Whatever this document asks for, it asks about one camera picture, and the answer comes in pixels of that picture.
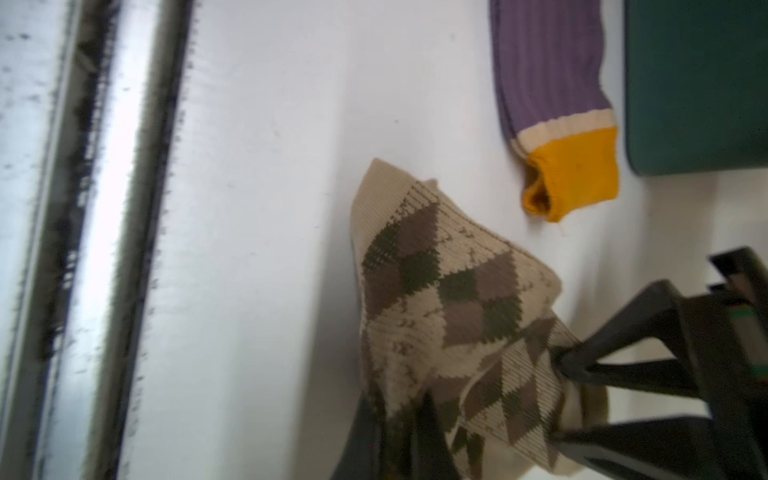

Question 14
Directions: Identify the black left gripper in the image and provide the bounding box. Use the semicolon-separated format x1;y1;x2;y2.
551;247;767;480

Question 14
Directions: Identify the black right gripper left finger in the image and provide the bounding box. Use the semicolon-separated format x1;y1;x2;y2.
330;396;382;480

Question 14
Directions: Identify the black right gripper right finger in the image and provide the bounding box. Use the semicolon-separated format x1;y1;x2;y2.
413;394;461;480

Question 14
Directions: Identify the beige argyle sock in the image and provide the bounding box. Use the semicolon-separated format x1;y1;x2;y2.
351;159;608;479

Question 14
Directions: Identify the green plastic organizer tray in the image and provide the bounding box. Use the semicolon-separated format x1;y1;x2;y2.
624;1;767;176

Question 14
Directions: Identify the purple sock yellow cuff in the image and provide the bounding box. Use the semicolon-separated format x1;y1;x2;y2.
489;1;620;223

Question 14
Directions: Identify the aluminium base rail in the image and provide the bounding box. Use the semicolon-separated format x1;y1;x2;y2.
1;1;194;479

